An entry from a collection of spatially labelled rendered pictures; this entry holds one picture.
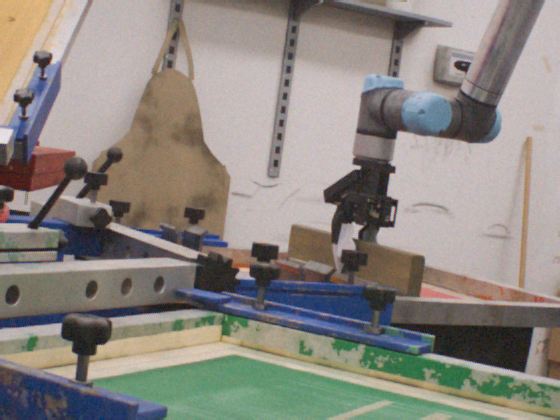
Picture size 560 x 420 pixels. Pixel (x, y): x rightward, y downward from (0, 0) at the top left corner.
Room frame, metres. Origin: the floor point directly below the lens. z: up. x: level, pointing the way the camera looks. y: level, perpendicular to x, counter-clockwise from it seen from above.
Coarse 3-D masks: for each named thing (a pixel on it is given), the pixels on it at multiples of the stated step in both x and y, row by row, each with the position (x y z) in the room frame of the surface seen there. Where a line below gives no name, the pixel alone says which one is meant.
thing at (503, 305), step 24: (240, 264) 2.32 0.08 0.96; (456, 288) 2.38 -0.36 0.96; (480, 288) 2.32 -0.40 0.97; (504, 288) 2.26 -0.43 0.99; (408, 312) 1.85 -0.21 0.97; (432, 312) 1.88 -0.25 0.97; (456, 312) 1.91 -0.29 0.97; (480, 312) 1.93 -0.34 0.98; (504, 312) 1.96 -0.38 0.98; (528, 312) 1.99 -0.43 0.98; (552, 312) 2.02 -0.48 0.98
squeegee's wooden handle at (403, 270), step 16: (304, 240) 2.27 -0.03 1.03; (320, 240) 2.22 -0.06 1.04; (288, 256) 2.32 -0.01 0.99; (304, 256) 2.26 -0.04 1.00; (320, 256) 2.22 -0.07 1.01; (368, 256) 2.08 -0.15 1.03; (384, 256) 2.04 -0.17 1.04; (400, 256) 2.00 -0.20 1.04; (416, 256) 1.98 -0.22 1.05; (368, 272) 2.08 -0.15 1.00; (384, 272) 2.04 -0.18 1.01; (400, 272) 2.00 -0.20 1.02; (416, 272) 1.98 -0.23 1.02; (400, 288) 1.99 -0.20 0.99; (416, 288) 1.98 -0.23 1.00
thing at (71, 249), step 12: (12, 216) 1.81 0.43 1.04; (24, 216) 1.84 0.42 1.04; (48, 228) 1.81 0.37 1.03; (60, 228) 1.82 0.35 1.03; (72, 228) 1.83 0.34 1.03; (84, 228) 1.84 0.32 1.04; (96, 228) 1.85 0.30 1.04; (72, 240) 1.83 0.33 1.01; (84, 240) 1.84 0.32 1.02; (96, 240) 1.85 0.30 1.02; (72, 252) 1.83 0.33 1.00; (84, 252) 1.84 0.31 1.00; (96, 252) 1.85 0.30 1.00
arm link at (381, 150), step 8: (360, 136) 2.11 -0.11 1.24; (368, 136) 2.10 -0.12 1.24; (360, 144) 2.11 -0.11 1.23; (368, 144) 2.10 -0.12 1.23; (376, 144) 2.10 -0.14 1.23; (384, 144) 2.10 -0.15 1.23; (392, 144) 2.11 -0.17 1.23; (352, 152) 2.13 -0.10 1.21; (360, 152) 2.11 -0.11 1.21; (368, 152) 2.10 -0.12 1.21; (376, 152) 2.10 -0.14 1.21; (384, 152) 2.10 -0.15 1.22; (392, 152) 2.12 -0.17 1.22; (376, 160) 2.10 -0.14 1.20; (384, 160) 2.11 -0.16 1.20
